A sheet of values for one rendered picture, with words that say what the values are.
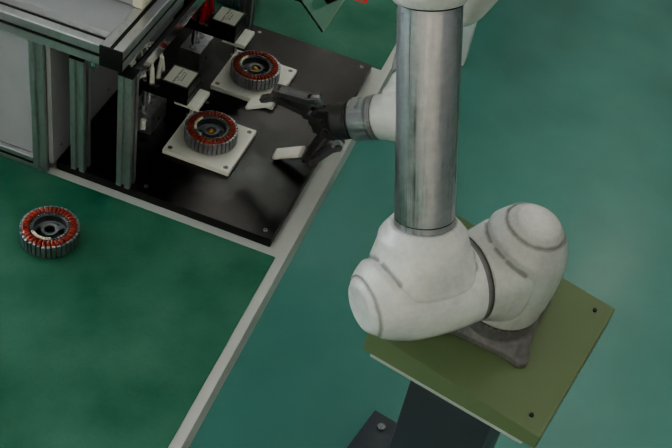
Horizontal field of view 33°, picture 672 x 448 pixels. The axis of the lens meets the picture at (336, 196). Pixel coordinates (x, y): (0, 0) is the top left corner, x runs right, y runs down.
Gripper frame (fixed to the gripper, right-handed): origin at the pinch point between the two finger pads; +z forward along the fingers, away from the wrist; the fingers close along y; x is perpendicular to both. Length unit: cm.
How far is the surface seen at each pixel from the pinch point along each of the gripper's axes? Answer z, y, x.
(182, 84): 10.9, 15.9, 3.3
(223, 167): 7.4, -1.7, 9.2
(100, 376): 7, 0, 65
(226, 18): 12.5, 14.4, -22.0
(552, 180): -10, -114, -107
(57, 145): 32.7, 17.0, 20.5
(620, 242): -32, -125, -89
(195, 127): 13.1, 5.4, 4.0
